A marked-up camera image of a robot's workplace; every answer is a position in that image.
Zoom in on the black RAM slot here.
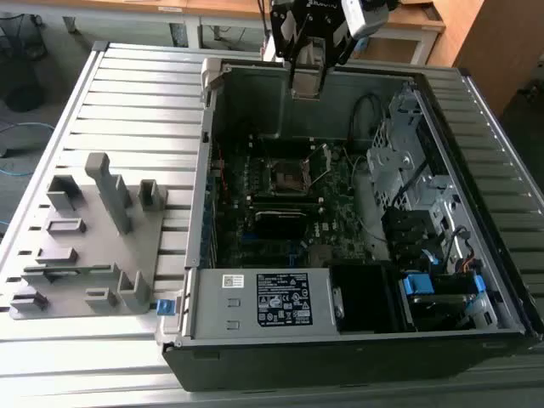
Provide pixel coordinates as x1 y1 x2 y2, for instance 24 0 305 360
253 191 320 199
253 203 320 211

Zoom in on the grey plastic case handle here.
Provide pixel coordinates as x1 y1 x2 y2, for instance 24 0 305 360
199 57 225 106

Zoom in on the square chipset heatsink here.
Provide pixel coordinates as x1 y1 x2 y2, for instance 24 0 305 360
309 245 333 268

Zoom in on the metal socket cover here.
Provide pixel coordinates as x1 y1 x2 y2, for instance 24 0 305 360
303 143 332 190

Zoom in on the green motherboard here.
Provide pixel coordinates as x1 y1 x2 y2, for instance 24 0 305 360
210 135 392 269

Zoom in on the black mesh basket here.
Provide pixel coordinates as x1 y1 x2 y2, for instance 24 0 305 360
0 12 47 60

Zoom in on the hard disk in blue carrier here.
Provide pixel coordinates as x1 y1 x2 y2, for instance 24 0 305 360
398 271 488 333

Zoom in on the grey parts rack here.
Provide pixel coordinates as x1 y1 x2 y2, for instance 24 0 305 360
7 151 170 320

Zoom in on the black disk wire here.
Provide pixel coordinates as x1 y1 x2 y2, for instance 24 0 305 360
450 225 484 273

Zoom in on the black cage cable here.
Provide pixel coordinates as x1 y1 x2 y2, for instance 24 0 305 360
391 161 430 209

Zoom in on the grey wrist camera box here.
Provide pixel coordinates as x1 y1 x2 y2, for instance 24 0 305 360
342 0 391 38

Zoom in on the silver CPU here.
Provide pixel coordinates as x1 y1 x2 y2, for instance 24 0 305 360
291 63 324 102

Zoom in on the CPU socket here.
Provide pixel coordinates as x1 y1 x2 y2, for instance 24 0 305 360
268 157 312 197

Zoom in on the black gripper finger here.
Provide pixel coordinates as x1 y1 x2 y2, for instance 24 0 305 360
274 10 309 90
318 20 362 93

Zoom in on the black looped cable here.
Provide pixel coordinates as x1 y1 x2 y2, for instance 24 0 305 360
348 93 383 150

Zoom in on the wooden cabinet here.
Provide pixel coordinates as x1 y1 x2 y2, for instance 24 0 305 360
437 0 544 118

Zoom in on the black PC case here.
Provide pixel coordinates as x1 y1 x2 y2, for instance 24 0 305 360
159 54 544 393

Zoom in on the wooden desk white frame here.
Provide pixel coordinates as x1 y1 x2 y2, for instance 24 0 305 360
388 6 446 65
0 0 273 50

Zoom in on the blue floor cable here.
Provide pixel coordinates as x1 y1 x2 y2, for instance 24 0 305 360
0 122 56 176

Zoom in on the metal disk bay cage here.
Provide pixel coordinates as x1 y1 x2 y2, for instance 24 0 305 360
365 81 467 267

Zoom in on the black graphics card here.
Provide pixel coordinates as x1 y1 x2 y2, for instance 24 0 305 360
253 208 309 241

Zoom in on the grey power supply unit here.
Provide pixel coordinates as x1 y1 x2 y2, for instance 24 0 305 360
180 266 341 341

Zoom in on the black plastic drive holder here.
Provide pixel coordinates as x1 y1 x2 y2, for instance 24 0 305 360
380 207 441 267

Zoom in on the black round bin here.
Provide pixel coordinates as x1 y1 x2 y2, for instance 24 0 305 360
3 59 47 114

